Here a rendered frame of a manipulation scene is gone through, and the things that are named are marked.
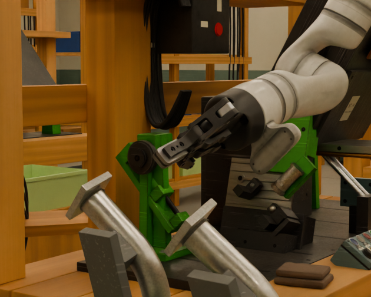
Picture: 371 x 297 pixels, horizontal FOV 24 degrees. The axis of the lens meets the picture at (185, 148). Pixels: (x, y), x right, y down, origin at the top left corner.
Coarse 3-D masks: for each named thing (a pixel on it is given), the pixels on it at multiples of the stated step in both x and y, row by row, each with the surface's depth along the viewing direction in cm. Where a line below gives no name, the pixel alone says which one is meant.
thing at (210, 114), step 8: (216, 104) 101; (224, 104) 101; (208, 112) 101; (232, 112) 100; (200, 120) 100; (208, 120) 101; (216, 120) 100; (224, 120) 100; (216, 128) 100; (208, 136) 101
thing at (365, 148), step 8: (320, 144) 210; (328, 144) 209; (336, 144) 208; (344, 144) 207; (352, 144) 207; (360, 144) 207; (368, 144) 207; (320, 152) 210; (328, 152) 209; (336, 152) 208; (344, 152) 206; (352, 152) 205; (360, 152) 204; (368, 152) 203
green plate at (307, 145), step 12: (288, 120) 202; (300, 120) 201; (312, 120) 203; (312, 132) 204; (300, 144) 200; (312, 144) 204; (288, 156) 201; (300, 156) 199; (312, 156) 204; (276, 168) 202; (288, 168) 200
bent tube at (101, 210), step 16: (80, 192) 88; (96, 192) 89; (80, 208) 90; (96, 208) 89; (112, 208) 89; (96, 224) 89; (112, 224) 88; (128, 224) 89; (128, 240) 88; (144, 240) 88; (144, 256) 88; (144, 272) 88; (160, 272) 88; (144, 288) 88; (160, 288) 88
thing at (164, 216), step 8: (128, 144) 192; (120, 152) 194; (120, 160) 194; (128, 168) 193; (128, 176) 193; (136, 176) 192; (136, 184) 192; (152, 184) 191; (152, 192) 190; (160, 192) 189; (168, 192) 190; (152, 200) 190; (168, 200) 190; (152, 208) 190; (160, 208) 189; (176, 208) 189; (160, 216) 188; (168, 216) 189; (176, 216) 187; (184, 216) 188; (168, 224) 188; (176, 224) 187; (168, 232) 188
